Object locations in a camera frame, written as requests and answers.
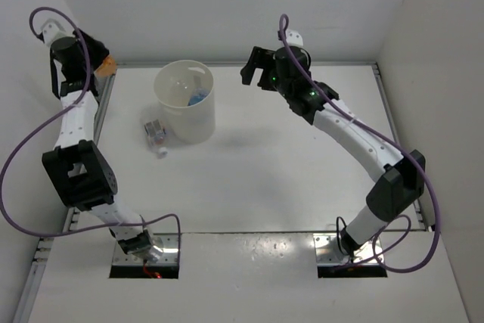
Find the cream cylindrical bin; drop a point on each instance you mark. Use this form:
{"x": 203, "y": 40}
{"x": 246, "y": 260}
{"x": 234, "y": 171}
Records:
{"x": 194, "y": 124}

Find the clear plastic bottle blue cap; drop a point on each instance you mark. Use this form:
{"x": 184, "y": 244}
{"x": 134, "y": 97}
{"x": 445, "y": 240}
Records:
{"x": 181, "y": 91}

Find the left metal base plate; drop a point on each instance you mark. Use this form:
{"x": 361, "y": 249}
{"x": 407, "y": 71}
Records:
{"x": 165, "y": 253}

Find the blue label plastic bottle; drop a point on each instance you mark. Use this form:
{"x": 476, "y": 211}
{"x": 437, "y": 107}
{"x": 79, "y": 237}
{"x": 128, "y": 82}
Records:
{"x": 197, "y": 96}

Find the aluminium frame rail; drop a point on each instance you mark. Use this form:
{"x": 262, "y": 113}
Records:
{"x": 105, "y": 87}

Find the metal base plate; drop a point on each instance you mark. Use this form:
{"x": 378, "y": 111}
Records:
{"x": 165, "y": 253}
{"x": 329, "y": 255}

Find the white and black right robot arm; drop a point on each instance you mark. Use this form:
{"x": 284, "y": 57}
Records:
{"x": 397, "y": 181}

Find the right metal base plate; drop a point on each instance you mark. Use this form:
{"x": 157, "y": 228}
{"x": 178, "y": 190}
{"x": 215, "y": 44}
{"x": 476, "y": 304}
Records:
{"x": 329, "y": 255}

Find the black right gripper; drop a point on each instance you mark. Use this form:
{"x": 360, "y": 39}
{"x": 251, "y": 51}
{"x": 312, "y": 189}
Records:
{"x": 260, "y": 58}

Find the small clear bottle white cap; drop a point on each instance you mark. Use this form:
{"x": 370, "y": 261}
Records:
{"x": 155, "y": 133}

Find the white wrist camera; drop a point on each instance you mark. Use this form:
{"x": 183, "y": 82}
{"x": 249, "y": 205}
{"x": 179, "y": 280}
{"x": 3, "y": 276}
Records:
{"x": 293, "y": 38}
{"x": 51, "y": 31}

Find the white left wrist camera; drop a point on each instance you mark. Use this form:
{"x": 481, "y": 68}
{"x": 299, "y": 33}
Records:
{"x": 51, "y": 31}

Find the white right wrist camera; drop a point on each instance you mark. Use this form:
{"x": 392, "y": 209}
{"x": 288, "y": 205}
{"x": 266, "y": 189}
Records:
{"x": 293, "y": 38}

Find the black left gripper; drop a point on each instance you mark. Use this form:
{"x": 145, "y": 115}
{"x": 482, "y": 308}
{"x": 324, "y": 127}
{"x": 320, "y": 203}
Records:
{"x": 96, "y": 48}

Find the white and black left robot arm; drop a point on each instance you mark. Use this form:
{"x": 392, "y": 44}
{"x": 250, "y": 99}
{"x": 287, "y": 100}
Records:
{"x": 80, "y": 174}

